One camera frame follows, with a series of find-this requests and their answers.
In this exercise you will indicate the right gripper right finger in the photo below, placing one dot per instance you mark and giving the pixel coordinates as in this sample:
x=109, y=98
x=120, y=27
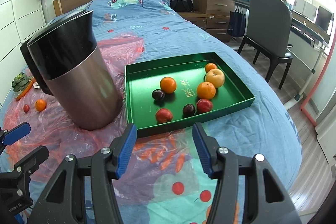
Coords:
x=266, y=199

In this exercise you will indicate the green toy bok choy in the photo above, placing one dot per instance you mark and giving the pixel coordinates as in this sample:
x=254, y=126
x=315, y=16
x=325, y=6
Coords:
x=20, y=82

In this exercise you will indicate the red plum front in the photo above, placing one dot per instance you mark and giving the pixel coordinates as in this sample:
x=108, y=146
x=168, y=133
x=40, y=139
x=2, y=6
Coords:
x=163, y=115

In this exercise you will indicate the orange in tray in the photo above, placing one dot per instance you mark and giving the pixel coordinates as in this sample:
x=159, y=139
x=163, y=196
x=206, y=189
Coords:
x=168, y=85

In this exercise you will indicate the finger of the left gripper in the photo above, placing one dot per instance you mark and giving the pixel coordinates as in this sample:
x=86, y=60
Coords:
x=9, y=137
x=23, y=169

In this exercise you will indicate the large orange mandarin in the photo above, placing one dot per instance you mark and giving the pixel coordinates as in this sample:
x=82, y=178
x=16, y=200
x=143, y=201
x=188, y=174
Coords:
x=206, y=90

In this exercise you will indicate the dark blue tote bag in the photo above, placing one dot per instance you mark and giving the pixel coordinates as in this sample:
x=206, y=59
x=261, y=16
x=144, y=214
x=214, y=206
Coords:
x=237, y=23

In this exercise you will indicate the black steel electric kettle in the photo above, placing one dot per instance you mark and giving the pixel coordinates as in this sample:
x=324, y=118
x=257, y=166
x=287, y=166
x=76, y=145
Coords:
x=66, y=61

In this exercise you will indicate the pink plastic sheet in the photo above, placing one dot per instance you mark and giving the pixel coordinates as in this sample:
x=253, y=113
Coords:
x=161, y=168

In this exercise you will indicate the small orange mandarin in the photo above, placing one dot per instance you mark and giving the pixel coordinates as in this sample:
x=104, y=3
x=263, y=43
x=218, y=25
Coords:
x=210, y=66

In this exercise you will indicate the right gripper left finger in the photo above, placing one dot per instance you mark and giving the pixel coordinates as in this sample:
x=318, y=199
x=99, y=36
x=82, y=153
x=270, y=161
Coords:
x=63, y=198

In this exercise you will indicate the red plum right side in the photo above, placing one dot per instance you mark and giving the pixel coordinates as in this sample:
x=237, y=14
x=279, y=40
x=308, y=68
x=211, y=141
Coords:
x=204, y=106

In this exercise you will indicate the white wardrobe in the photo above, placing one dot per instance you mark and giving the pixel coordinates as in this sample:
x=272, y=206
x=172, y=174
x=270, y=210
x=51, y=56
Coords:
x=20, y=19

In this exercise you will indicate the black monitor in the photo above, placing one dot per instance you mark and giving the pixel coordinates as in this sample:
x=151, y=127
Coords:
x=323, y=18

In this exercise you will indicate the dark purple plum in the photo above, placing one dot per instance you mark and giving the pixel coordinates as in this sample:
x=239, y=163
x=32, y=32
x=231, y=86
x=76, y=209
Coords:
x=158, y=95

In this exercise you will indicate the medium orange mandarin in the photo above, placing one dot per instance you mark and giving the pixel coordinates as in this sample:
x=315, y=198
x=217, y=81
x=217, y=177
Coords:
x=40, y=105

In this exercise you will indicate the wooden drawer cabinet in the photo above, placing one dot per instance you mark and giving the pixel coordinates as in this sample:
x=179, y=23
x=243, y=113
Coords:
x=213, y=16

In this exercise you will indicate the blue patterned bedsheet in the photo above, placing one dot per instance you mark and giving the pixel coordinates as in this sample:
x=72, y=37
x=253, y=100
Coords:
x=265, y=127

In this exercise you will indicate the pink hoop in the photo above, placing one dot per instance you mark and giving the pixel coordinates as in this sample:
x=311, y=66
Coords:
x=317, y=83

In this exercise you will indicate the grey desk chair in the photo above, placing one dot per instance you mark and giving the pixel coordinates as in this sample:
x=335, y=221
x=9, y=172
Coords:
x=268, y=32

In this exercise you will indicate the yellow pear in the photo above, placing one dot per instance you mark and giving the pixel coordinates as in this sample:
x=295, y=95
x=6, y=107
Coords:
x=216, y=77

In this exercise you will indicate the green metal tray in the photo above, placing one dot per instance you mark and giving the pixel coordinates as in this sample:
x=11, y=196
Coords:
x=141, y=79

